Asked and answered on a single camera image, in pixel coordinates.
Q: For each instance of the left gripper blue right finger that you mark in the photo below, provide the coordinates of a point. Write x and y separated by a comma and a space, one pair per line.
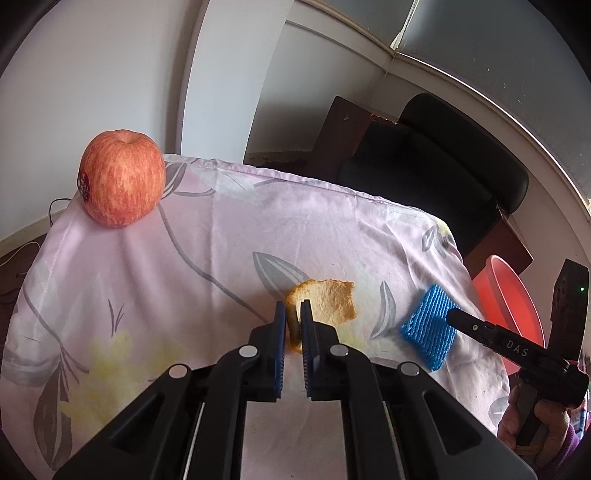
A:
309, 346

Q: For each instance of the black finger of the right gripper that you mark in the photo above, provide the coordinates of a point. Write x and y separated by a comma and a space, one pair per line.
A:
477, 329

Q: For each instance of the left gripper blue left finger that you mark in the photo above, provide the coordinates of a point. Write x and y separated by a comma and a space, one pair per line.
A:
278, 346

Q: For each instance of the pomelo peel piece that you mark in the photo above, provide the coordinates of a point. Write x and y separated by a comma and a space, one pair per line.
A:
331, 303

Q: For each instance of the right hand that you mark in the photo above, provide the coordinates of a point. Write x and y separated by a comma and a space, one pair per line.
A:
550, 430

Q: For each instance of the pink plastic bucket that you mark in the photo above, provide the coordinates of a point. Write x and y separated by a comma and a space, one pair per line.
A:
506, 302

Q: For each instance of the blue foam fruit net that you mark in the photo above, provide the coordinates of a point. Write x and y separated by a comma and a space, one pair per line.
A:
427, 329

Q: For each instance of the black leather armchair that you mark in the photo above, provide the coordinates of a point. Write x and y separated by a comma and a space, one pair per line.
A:
435, 158

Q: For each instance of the red apple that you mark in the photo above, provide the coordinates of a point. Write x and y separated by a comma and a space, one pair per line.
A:
121, 177

